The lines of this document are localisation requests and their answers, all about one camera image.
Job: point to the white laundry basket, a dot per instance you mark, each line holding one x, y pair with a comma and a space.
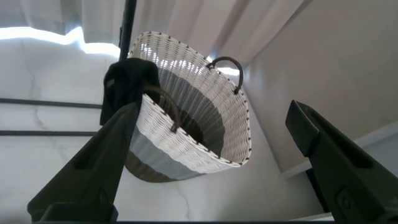
174, 143

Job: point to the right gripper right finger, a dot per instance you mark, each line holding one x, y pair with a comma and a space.
357, 186

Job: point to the black clothes rack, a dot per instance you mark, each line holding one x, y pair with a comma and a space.
127, 31

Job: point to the white curtain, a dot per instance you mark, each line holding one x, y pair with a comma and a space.
186, 18

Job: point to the black garment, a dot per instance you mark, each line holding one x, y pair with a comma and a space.
127, 84

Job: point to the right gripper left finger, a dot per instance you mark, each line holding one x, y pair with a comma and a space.
87, 180

